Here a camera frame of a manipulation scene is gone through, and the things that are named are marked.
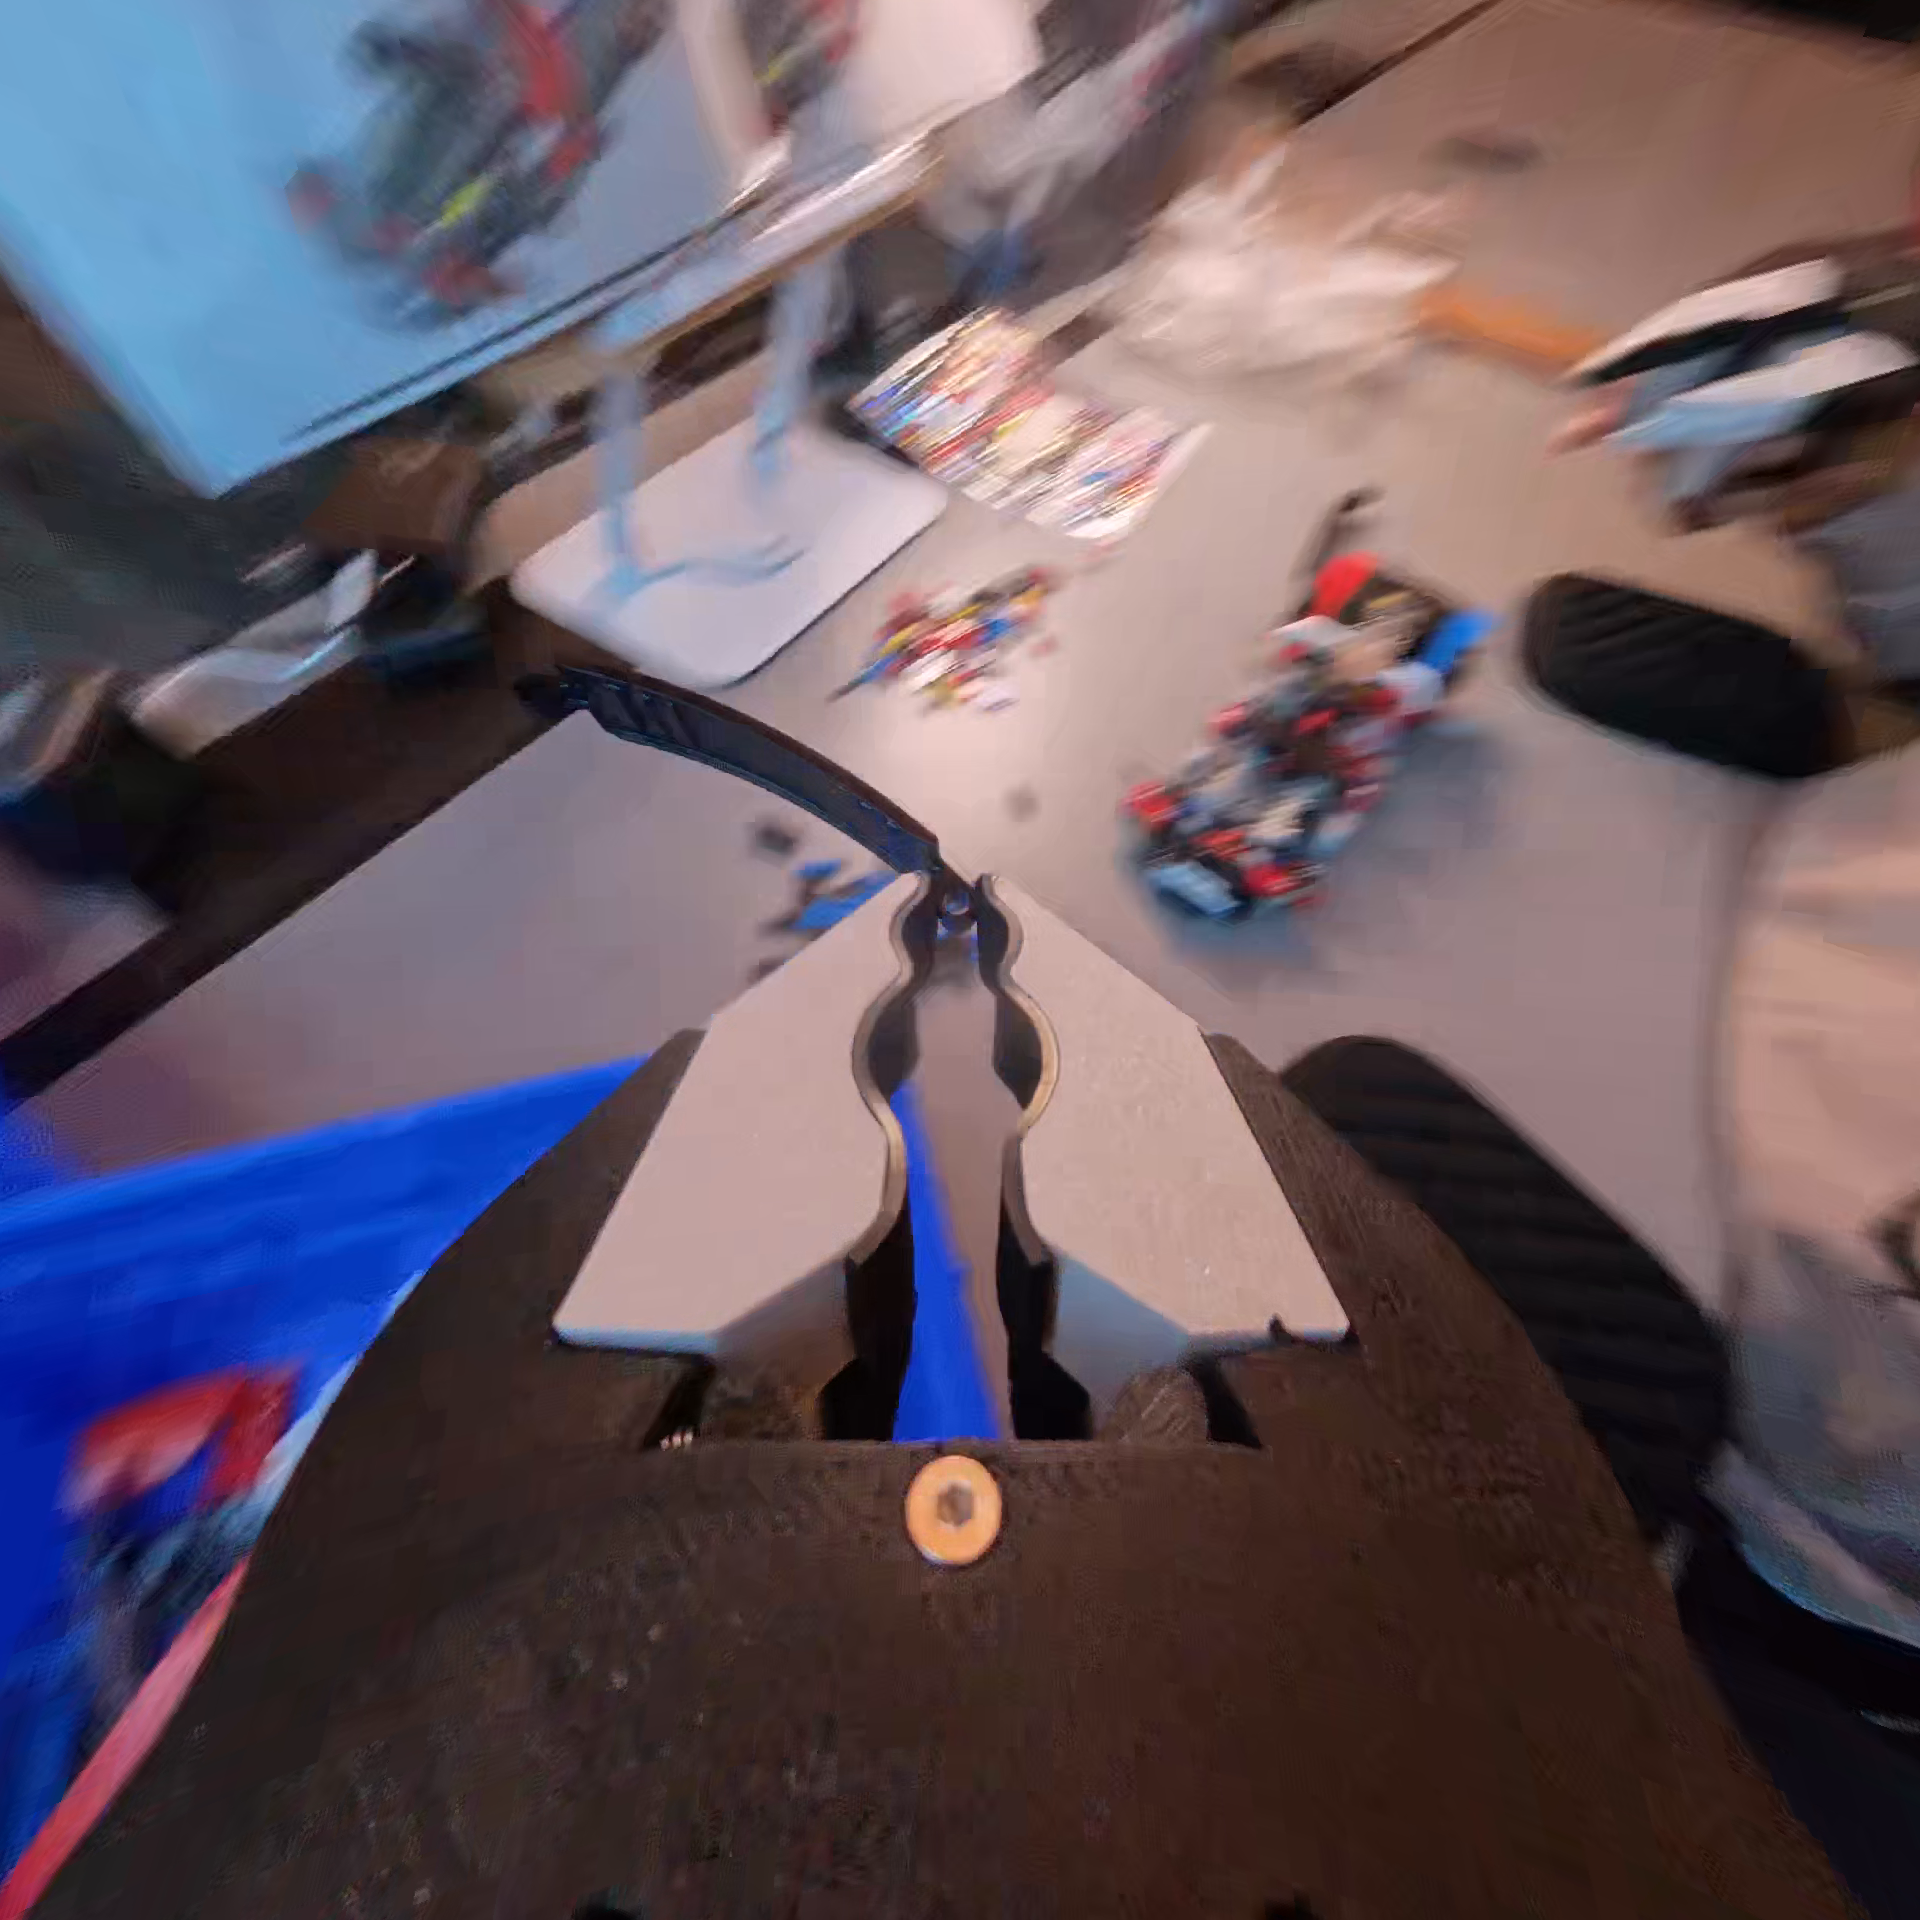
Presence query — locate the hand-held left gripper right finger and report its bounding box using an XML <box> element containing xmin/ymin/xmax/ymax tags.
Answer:
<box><xmin>970</xmin><ymin>875</ymin><xmax>1352</xmax><ymax>1438</ymax></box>

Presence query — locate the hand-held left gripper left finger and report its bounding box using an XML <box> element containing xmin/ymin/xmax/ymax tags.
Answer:
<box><xmin>552</xmin><ymin>875</ymin><xmax>934</xmax><ymax>1438</ymax></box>

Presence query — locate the black curved lego panel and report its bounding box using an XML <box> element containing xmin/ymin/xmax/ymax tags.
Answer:
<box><xmin>514</xmin><ymin>664</ymin><xmax>968</xmax><ymax>919</ymax></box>

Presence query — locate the blue plastic bin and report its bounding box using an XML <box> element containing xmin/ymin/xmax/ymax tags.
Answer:
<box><xmin>0</xmin><ymin>1050</ymin><xmax>1005</xmax><ymax>1920</ymax></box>

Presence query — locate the blue lego piece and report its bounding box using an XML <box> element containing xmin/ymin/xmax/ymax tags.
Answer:
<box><xmin>788</xmin><ymin>857</ymin><xmax>901</xmax><ymax>939</ymax></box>

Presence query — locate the partly built lego car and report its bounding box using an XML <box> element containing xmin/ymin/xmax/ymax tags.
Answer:
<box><xmin>1120</xmin><ymin>552</ymin><xmax>1501</xmax><ymax>924</ymax></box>

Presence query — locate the pile of loose lego pieces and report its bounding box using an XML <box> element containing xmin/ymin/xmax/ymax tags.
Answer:
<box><xmin>52</xmin><ymin>1356</ymin><xmax>309</xmax><ymax>1650</ymax></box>
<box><xmin>831</xmin><ymin>566</ymin><xmax>1057</xmax><ymax>713</ymax></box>

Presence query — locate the lego instruction booklet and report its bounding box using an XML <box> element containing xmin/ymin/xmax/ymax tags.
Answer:
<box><xmin>0</xmin><ymin>0</ymin><xmax>1051</xmax><ymax>497</ymax></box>

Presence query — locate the pile of clear plastic bags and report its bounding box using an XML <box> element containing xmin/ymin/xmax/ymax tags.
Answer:
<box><xmin>1100</xmin><ymin>140</ymin><xmax>1464</xmax><ymax>396</ymax></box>

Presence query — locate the white metal book stand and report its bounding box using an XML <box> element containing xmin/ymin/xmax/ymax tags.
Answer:
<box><xmin>507</xmin><ymin>127</ymin><xmax>953</xmax><ymax>695</ymax></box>

